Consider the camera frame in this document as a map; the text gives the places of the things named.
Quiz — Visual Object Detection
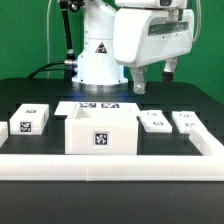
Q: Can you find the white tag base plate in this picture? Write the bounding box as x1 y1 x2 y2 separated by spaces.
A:
55 101 140 116

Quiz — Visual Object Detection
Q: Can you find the white cabinet top block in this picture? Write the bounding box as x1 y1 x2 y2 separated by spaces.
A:
10 104 49 135

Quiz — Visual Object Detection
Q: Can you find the white u-shaped wall fence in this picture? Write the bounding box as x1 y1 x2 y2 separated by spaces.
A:
0 128 224 181

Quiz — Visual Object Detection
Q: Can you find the black cable bundle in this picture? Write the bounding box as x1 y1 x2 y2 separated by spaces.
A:
27 61 68 80

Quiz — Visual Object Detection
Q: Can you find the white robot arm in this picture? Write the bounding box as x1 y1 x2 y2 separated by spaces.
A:
72 0 194 94

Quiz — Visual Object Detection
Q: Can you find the white cabinet door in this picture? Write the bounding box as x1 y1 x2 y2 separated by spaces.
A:
139 110 172 133
172 111 201 134

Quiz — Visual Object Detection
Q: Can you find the white cabinet body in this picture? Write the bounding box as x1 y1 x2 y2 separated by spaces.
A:
65 109 138 155

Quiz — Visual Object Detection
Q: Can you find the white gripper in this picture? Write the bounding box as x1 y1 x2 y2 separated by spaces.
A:
113 8 194 94

